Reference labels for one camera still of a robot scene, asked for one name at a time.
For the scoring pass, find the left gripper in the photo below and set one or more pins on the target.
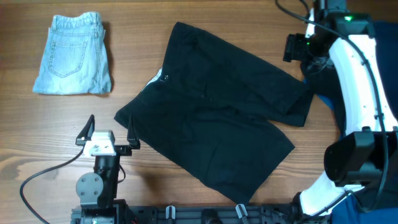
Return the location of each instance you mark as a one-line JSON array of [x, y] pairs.
[[124, 150]]

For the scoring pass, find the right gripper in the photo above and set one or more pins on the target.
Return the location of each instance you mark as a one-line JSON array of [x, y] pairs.
[[293, 47]]

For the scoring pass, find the black shorts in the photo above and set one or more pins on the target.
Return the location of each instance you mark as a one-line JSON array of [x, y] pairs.
[[212, 110]]

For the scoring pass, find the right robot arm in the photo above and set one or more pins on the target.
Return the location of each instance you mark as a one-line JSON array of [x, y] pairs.
[[366, 156]]

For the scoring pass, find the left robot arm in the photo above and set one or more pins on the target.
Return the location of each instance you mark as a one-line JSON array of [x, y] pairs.
[[97, 190]]

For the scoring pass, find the black garment in pile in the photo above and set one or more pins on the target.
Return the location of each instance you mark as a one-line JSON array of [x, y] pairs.
[[320, 74]]

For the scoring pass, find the folded light blue jeans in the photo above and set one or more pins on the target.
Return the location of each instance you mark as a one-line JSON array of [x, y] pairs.
[[75, 60]]

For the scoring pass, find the dark blue garment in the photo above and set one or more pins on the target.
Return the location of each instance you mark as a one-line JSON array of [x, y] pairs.
[[386, 52]]

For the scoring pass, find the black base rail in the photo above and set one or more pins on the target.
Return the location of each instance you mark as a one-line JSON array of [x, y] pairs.
[[264, 214]]

